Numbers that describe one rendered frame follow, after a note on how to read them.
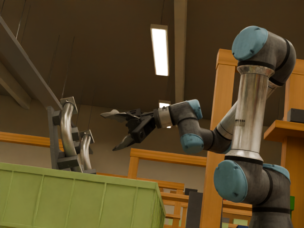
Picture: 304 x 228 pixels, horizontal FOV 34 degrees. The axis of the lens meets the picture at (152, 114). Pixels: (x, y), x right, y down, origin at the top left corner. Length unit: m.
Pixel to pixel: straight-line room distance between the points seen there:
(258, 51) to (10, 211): 0.84
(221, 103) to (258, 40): 1.13
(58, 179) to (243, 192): 0.53
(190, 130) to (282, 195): 0.38
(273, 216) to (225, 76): 1.25
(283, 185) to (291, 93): 1.18
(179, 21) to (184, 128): 5.81
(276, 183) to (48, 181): 0.68
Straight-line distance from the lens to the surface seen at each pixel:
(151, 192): 1.24
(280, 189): 1.57
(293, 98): 2.70
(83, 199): 1.26
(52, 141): 1.41
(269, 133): 2.61
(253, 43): 1.52
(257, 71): 1.53
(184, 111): 1.75
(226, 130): 1.76
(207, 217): 2.47
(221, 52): 2.72
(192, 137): 1.69
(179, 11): 7.23
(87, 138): 1.79
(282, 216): 1.57
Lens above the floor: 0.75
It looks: 17 degrees up
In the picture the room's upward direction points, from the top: 8 degrees clockwise
